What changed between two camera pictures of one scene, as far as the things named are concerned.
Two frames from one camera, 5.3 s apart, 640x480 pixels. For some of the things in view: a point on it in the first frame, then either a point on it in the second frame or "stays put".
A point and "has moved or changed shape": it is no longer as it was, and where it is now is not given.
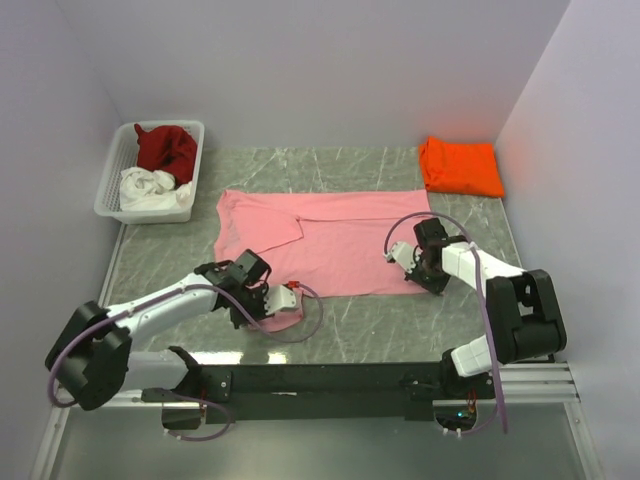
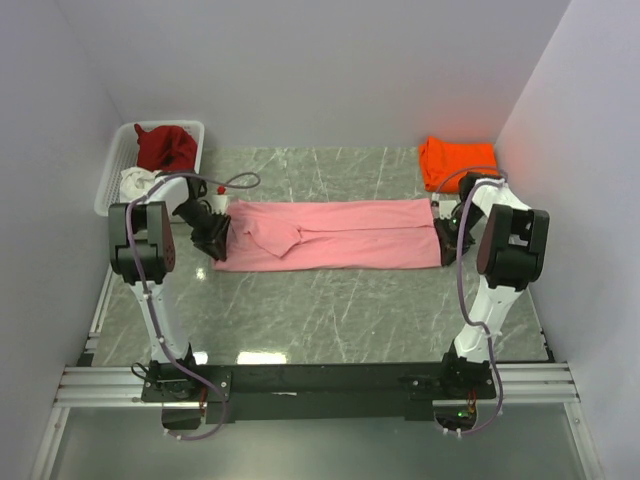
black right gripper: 437,288 → 447,241
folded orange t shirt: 461,168 stays put
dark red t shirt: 169,149 stays put
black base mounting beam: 272,392 stays put
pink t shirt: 323,244 has moved or changed shape
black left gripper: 260,313 → 213,242
